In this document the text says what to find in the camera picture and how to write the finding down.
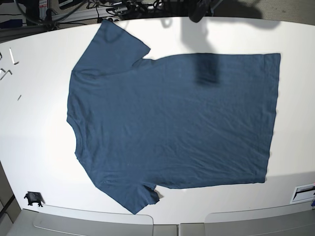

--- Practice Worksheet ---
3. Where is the blue T-shirt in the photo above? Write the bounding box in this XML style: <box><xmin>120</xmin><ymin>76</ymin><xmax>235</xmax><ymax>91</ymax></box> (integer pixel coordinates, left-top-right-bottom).
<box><xmin>66</xmin><ymin>20</ymin><xmax>281</xmax><ymax>214</ymax></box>

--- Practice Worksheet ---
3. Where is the black plastic clip part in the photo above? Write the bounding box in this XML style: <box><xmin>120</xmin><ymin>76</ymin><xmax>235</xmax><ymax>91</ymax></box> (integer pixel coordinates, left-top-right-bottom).
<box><xmin>24</xmin><ymin>191</ymin><xmax>45</xmax><ymax>207</ymax></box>

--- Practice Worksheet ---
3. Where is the long silver hex key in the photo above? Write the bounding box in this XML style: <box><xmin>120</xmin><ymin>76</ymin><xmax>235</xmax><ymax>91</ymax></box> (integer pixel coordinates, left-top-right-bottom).
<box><xmin>9</xmin><ymin>48</ymin><xmax>19</xmax><ymax>65</ymax></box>

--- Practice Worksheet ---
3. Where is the silver hex key pair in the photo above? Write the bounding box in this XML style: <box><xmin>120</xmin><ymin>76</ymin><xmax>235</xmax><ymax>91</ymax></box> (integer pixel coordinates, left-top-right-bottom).
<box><xmin>0</xmin><ymin>68</ymin><xmax>12</xmax><ymax>80</ymax></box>

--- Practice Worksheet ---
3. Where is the right grey chair back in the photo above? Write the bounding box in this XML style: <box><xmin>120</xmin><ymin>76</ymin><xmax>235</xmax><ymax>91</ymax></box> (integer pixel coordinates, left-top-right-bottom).
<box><xmin>179</xmin><ymin>203</ymin><xmax>315</xmax><ymax>236</ymax></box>

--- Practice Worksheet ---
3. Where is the blue box in background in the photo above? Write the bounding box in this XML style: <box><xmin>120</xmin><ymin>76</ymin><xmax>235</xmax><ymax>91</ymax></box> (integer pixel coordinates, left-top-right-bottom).
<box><xmin>0</xmin><ymin>19</ymin><xmax>23</xmax><ymax>29</ymax></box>

